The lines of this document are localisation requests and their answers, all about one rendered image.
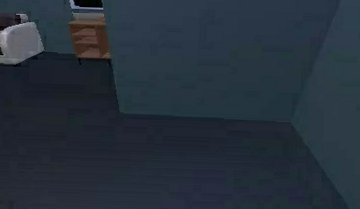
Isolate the brown wooden shelf cabinet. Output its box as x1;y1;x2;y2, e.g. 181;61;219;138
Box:
66;12;113;67

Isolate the dark brown table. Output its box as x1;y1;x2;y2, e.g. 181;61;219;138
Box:
0;12;29;34

